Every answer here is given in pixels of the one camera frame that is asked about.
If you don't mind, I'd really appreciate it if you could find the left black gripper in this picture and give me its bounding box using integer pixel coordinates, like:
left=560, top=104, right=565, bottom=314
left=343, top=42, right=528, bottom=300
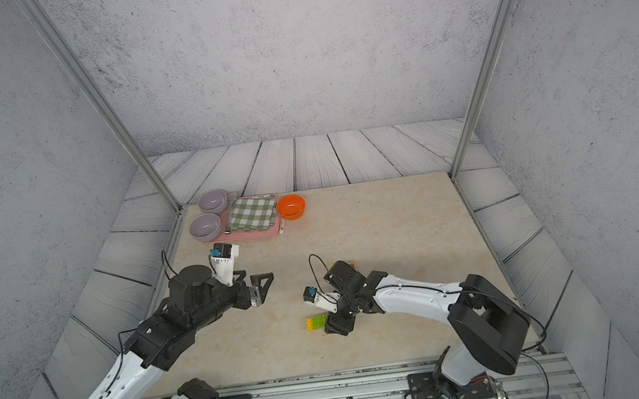
left=183, top=265, right=281, bottom=336

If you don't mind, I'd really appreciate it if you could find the small lime lego brick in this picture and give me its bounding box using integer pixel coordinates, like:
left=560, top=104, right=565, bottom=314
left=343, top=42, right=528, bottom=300
left=311, top=315, right=328, bottom=330

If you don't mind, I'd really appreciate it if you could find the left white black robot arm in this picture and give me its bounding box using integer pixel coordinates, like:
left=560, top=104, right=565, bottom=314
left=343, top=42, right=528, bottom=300
left=88, top=265, right=274, bottom=399

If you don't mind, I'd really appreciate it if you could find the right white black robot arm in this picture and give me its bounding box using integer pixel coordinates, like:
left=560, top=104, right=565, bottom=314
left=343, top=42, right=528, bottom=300
left=303, top=260, right=534, bottom=391

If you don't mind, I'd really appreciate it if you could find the green checkered cloth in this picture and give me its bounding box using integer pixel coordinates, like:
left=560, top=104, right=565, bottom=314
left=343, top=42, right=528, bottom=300
left=227, top=195, right=278, bottom=233

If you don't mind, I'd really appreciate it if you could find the pink tray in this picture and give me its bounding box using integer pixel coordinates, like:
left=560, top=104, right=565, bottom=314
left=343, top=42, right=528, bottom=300
left=213, top=194, right=285, bottom=243

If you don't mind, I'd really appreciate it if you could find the front lavender bowl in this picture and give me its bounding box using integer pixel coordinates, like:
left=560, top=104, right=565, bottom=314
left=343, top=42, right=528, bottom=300
left=189, top=213, right=224, bottom=243

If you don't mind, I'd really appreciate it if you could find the lavender bowl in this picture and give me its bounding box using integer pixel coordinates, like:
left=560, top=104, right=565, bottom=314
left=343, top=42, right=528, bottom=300
left=189, top=213, right=224, bottom=243
left=197, top=189, right=229, bottom=215

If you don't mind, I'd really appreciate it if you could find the orange bowl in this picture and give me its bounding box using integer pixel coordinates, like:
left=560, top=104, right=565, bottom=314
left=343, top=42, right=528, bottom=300
left=276, top=194, right=307, bottom=221

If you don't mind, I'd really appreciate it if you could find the rear lavender bowl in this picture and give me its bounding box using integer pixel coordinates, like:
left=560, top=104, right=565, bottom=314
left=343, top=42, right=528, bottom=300
left=197, top=189, right=229, bottom=215

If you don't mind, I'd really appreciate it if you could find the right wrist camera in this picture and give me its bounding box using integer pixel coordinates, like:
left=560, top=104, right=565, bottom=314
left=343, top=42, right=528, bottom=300
left=303, top=286, right=341, bottom=314

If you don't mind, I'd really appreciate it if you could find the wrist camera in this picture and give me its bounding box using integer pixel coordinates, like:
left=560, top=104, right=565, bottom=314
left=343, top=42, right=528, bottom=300
left=303, top=286, right=341, bottom=314
left=209, top=242, right=240, bottom=287

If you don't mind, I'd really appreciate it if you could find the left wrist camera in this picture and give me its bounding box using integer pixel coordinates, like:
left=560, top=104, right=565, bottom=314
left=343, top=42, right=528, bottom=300
left=209, top=242, right=240, bottom=287

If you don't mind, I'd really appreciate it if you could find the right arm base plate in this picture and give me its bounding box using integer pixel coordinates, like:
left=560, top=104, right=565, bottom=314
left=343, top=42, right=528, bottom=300
left=404, top=371, right=496, bottom=399

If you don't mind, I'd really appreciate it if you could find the left aluminium frame post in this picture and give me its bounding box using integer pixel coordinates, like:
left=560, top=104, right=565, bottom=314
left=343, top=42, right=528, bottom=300
left=15, top=0, right=182, bottom=215

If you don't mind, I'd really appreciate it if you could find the aluminium frame post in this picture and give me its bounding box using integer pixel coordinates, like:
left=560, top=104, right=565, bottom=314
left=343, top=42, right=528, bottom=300
left=15, top=0, right=182, bottom=215
left=449, top=0, right=517, bottom=182

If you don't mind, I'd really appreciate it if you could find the right aluminium frame post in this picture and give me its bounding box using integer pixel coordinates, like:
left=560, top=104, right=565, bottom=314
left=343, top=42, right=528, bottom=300
left=449, top=0, right=517, bottom=182

